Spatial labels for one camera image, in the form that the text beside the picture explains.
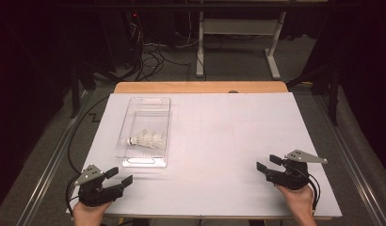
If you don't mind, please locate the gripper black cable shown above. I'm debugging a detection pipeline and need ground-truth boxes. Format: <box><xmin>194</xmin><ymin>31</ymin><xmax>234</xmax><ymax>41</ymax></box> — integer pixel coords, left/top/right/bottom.
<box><xmin>66</xmin><ymin>95</ymin><xmax>110</xmax><ymax>216</ymax></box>
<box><xmin>305</xmin><ymin>173</ymin><xmax>321</xmax><ymax>215</ymax></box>

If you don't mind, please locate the white table cover board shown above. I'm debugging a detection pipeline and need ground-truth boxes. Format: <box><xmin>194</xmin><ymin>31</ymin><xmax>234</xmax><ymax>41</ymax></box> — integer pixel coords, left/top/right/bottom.
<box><xmin>66</xmin><ymin>91</ymin><xmax>344</xmax><ymax>218</ymax></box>

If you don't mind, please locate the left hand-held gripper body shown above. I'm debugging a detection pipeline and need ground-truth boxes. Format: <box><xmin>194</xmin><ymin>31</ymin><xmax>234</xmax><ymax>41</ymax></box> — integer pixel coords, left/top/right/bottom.
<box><xmin>73</xmin><ymin>163</ymin><xmax>124</xmax><ymax>207</ymax></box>

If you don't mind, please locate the person's left hand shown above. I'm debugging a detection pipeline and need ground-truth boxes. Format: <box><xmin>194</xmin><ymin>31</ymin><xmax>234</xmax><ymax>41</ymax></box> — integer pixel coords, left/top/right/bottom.
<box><xmin>72</xmin><ymin>201</ymin><xmax>113</xmax><ymax>226</ymax></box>

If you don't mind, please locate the black metal stand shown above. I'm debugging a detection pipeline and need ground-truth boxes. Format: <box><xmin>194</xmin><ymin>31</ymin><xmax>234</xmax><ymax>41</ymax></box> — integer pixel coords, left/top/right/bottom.
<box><xmin>70</xmin><ymin>60</ymin><xmax>98</xmax><ymax>121</ymax></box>
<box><xmin>286</xmin><ymin>64</ymin><xmax>340</xmax><ymax>127</ymax></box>

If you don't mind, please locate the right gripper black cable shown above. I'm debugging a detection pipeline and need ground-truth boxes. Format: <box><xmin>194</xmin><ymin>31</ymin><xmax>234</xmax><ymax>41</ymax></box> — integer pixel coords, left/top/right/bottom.
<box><xmin>305</xmin><ymin>173</ymin><xmax>321</xmax><ymax>215</ymax></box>

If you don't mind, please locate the dark curtain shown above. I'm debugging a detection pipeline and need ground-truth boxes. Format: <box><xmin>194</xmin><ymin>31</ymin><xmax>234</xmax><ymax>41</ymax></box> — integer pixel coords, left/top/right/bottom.
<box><xmin>0</xmin><ymin>0</ymin><xmax>72</xmax><ymax>215</ymax></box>

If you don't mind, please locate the person's right hand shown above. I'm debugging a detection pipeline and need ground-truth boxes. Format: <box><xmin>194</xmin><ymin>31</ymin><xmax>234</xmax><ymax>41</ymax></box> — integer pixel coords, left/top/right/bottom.
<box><xmin>275</xmin><ymin>184</ymin><xmax>317</xmax><ymax>226</ymax></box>

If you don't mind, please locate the white metal desk frame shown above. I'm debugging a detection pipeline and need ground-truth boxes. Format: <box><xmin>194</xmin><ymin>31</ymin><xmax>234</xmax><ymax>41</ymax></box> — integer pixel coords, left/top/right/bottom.
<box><xmin>195</xmin><ymin>10</ymin><xmax>288</xmax><ymax>81</ymax></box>

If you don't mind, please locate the aluminium floor rail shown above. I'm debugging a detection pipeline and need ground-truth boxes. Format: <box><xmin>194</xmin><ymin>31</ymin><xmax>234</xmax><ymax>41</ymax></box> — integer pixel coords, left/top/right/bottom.
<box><xmin>313</xmin><ymin>93</ymin><xmax>386</xmax><ymax>226</ymax></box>
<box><xmin>16</xmin><ymin>89</ymin><xmax>95</xmax><ymax>226</ymax></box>

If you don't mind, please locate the clear plastic bin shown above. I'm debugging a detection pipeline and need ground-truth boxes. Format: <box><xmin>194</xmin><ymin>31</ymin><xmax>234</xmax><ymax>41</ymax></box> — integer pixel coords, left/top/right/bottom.
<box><xmin>114</xmin><ymin>96</ymin><xmax>172</xmax><ymax>169</ymax></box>

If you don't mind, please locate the black horizontal bar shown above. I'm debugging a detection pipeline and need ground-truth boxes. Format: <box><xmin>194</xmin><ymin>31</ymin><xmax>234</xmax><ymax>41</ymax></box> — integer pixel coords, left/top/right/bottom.
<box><xmin>53</xmin><ymin>2</ymin><xmax>364</xmax><ymax>9</ymax></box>

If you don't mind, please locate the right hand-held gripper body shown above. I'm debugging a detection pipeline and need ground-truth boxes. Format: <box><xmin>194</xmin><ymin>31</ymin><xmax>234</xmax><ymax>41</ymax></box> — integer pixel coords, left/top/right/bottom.
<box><xmin>265</xmin><ymin>149</ymin><xmax>329</xmax><ymax>191</ymax></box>

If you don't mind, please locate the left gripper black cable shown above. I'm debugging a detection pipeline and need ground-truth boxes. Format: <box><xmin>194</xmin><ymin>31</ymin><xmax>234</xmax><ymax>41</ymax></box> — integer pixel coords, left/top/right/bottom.
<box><xmin>66</xmin><ymin>95</ymin><xmax>110</xmax><ymax>216</ymax></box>

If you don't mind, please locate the tangle of floor cables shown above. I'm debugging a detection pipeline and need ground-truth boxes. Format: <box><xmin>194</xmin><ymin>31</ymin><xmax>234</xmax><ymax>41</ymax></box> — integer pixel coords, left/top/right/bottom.
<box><xmin>128</xmin><ymin>12</ymin><xmax>208</xmax><ymax>82</ymax></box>

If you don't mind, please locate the dark equipment rack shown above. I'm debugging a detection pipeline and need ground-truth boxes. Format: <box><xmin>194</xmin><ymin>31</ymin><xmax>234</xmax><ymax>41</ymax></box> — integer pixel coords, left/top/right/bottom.
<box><xmin>100</xmin><ymin>8</ymin><xmax>145</xmax><ymax>69</ymax></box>

